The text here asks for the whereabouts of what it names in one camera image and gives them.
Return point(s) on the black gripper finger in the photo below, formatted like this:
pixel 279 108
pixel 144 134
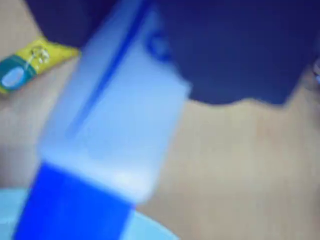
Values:
pixel 65 20
pixel 237 50

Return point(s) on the white bottle with blue cap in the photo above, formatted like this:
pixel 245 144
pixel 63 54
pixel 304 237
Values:
pixel 112 125

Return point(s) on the light green round bowl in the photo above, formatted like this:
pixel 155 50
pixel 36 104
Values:
pixel 10 215

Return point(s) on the yellow stick sachet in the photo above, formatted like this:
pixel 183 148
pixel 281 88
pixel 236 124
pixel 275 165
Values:
pixel 50 53

